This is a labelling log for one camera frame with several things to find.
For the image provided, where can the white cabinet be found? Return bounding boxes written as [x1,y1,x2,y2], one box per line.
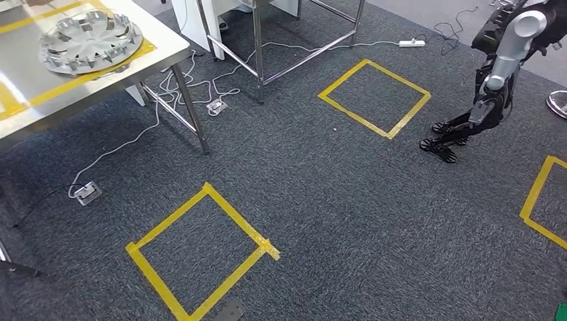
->
[171,0,227,62]

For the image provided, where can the black floor cable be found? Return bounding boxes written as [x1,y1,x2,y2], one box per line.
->
[5,183,85,230]
[414,4,480,57]

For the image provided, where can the silver plastic wheel hubcap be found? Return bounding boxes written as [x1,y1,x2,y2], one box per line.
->
[37,9,144,76]

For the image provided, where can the metal stand with round base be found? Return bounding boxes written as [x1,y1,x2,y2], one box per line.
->
[545,90,567,120]

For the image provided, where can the steel workbench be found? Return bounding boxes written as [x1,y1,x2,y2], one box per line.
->
[0,0,212,279]

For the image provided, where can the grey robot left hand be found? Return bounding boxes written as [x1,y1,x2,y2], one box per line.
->
[211,296,247,321]

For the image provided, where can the black and silver humanoid robot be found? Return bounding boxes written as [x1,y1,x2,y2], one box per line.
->
[419,0,567,165]

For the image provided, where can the white floor cable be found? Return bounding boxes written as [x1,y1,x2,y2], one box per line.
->
[66,39,402,200]

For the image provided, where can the yellow floor tape square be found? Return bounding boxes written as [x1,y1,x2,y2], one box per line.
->
[317,58,433,141]
[519,154,567,251]

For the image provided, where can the yellow floor tape strip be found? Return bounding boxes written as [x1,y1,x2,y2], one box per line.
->
[124,182,281,321]

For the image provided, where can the metal floor socket box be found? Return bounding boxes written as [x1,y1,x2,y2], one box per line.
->
[72,181,103,207]
[206,98,229,117]

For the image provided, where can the yellow tape outline on workbench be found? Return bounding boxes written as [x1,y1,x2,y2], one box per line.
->
[0,0,158,122]

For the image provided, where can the steel table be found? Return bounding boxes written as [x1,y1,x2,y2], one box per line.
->
[196,0,368,106]

